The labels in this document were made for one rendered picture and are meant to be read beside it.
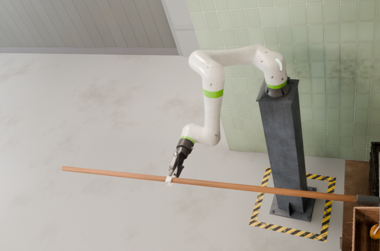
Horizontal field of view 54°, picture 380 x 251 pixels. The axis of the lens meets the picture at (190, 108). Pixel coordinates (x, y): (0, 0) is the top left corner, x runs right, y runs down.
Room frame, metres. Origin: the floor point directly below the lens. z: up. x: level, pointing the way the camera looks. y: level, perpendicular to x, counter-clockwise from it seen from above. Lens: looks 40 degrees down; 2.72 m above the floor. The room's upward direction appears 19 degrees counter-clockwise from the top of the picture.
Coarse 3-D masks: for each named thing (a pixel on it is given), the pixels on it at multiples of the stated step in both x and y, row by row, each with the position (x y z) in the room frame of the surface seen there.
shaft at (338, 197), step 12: (72, 168) 1.72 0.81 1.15; (84, 168) 1.68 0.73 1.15; (156, 180) 1.39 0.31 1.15; (180, 180) 1.32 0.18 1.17; (192, 180) 1.29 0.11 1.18; (204, 180) 1.26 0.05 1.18; (264, 192) 1.07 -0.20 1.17; (276, 192) 1.05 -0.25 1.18; (288, 192) 1.02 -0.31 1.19; (300, 192) 0.99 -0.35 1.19; (312, 192) 0.97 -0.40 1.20
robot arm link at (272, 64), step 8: (264, 56) 1.76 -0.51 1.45; (272, 56) 1.72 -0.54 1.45; (280, 56) 1.71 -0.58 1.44; (256, 64) 1.79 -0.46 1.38; (264, 64) 1.70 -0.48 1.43; (272, 64) 1.67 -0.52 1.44; (280, 64) 1.66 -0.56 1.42; (264, 72) 1.72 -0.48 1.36; (272, 72) 1.66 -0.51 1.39; (280, 72) 1.66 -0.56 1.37; (272, 80) 1.67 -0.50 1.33; (280, 80) 1.65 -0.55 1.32; (272, 88) 1.68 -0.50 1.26
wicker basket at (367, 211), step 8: (360, 208) 1.07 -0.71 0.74; (368, 208) 1.05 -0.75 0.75; (376, 208) 1.03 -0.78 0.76; (360, 216) 1.07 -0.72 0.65; (368, 216) 1.05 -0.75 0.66; (376, 216) 1.03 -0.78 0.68; (360, 224) 1.05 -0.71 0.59; (368, 224) 1.04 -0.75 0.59; (360, 232) 1.01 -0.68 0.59; (368, 232) 1.00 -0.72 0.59; (352, 240) 0.93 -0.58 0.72; (360, 240) 0.97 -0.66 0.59; (368, 240) 0.95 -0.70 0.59; (376, 240) 0.94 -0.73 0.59; (352, 248) 0.90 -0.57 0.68; (368, 248) 0.92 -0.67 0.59; (376, 248) 0.90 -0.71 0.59
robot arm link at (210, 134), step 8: (208, 104) 1.57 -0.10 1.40; (216, 104) 1.56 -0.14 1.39; (208, 112) 1.57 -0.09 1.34; (216, 112) 1.56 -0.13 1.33; (208, 120) 1.57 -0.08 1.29; (216, 120) 1.56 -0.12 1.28; (208, 128) 1.56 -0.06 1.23; (216, 128) 1.55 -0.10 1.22; (200, 136) 1.58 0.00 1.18; (208, 136) 1.55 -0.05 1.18; (216, 136) 1.55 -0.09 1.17; (208, 144) 1.55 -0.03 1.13; (216, 144) 1.54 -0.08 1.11
